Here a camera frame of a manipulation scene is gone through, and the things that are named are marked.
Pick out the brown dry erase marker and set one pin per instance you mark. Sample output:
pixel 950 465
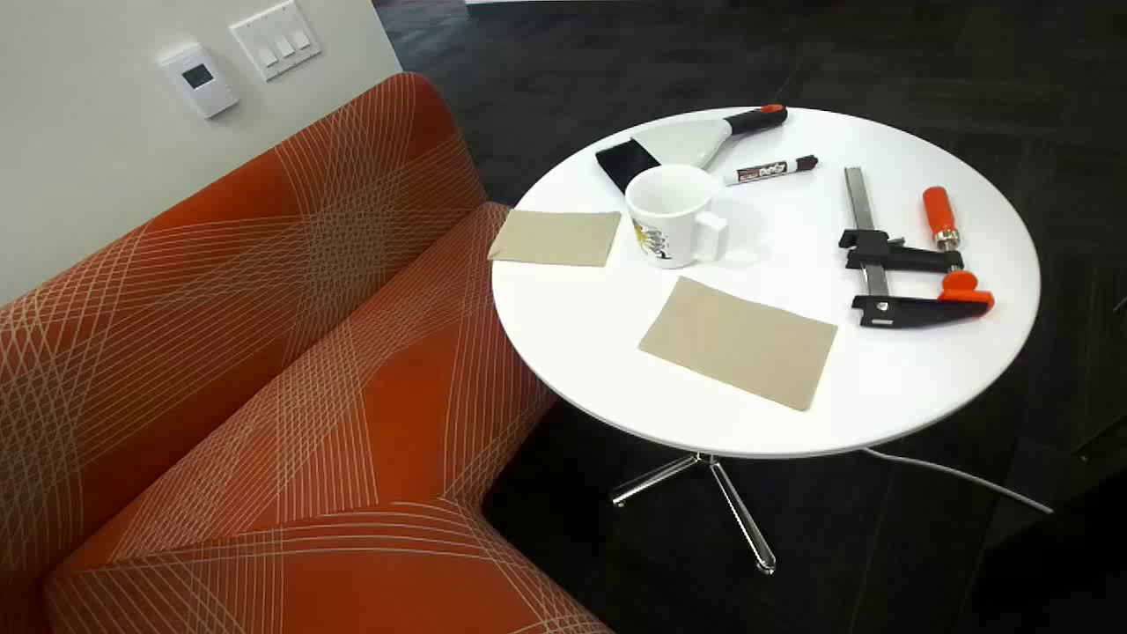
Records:
pixel 771 172

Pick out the black rectangular block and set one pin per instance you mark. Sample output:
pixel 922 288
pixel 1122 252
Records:
pixel 622 163

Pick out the orange patterned sofa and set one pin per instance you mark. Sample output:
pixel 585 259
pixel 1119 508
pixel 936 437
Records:
pixel 295 353

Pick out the white wall thermostat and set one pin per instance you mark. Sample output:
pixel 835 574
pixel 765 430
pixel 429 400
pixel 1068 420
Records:
pixel 198 78

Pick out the black orange bar clamp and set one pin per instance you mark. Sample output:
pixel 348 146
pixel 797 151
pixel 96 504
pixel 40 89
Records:
pixel 894 252

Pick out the white light switch plate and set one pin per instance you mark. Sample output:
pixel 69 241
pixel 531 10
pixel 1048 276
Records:
pixel 278 42

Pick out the white printed mug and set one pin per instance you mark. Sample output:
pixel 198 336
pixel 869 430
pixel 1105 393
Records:
pixel 671 222

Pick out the chrome table base legs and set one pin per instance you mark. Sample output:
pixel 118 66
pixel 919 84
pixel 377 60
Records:
pixel 743 516

